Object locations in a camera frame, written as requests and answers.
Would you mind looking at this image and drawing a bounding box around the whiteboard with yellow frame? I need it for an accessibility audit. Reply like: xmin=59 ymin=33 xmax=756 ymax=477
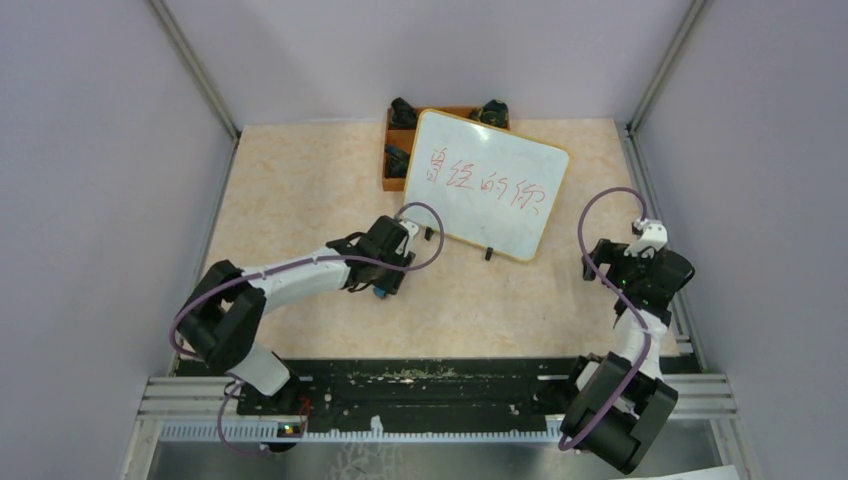
xmin=402 ymin=109 xmax=570 ymax=262

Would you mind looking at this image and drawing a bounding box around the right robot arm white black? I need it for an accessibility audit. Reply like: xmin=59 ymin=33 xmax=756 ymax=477
xmin=559 ymin=239 xmax=695 ymax=474

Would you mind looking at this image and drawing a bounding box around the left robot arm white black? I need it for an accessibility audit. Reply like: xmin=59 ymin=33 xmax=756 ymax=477
xmin=175 ymin=215 xmax=419 ymax=414

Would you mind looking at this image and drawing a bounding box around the rolled dark tie front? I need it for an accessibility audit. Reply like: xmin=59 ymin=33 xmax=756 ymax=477
xmin=384 ymin=144 xmax=411 ymax=178

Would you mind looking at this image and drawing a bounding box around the rolled dark tie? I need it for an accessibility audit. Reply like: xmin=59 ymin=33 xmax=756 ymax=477
xmin=388 ymin=97 xmax=419 ymax=130
xmin=384 ymin=144 xmax=411 ymax=178
xmin=468 ymin=99 xmax=510 ymax=130

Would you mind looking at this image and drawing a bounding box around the rolled dark tie left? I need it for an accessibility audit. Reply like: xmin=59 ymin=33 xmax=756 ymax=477
xmin=388 ymin=97 xmax=419 ymax=130

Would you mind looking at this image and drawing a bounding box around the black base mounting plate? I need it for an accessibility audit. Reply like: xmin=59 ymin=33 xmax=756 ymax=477
xmin=173 ymin=357 xmax=701 ymax=436

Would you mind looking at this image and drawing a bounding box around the rolled dark tie right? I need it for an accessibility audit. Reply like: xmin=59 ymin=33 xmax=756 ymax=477
xmin=468 ymin=99 xmax=510 ymax=130

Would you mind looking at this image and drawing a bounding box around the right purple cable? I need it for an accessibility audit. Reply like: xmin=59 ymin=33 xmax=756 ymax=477
xmin=557 ymin=187 xmax=649 ymax=453

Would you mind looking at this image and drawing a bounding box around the purple cable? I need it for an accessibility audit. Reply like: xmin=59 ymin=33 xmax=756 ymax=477
xmin=168 ymin=201 xmax=446 ymax=458
xmin=557 ymin=187 xmax=649 ymax=453

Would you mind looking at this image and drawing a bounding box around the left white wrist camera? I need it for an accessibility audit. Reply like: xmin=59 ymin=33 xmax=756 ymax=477
xmin=398 ymin=219 xmax=420 ymax=242

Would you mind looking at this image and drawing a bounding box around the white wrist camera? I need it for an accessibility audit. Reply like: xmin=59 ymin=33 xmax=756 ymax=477
xmin=624 ymin=219 xmax=668 ymax=259
xmin=398 ymin=219 xmax=420 ymax=242

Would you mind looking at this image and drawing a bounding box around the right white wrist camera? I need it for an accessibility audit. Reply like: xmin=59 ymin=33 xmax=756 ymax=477
xmin=624 ymin=219 xmax=668 ymax=259

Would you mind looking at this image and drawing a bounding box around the wire whiteboard stand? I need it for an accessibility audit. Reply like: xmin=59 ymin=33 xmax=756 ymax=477
xmin=424 ymin=227 xmax=494 ymax=261

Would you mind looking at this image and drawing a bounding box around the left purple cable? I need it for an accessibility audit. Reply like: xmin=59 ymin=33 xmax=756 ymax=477
xmin=168 ymin=201 xmax=446 ymax=458

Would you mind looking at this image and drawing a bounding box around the aluminium frame rail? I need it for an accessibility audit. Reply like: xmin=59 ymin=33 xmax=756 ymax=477
xmin=137 ymin=374 xmax=738 ymax=420

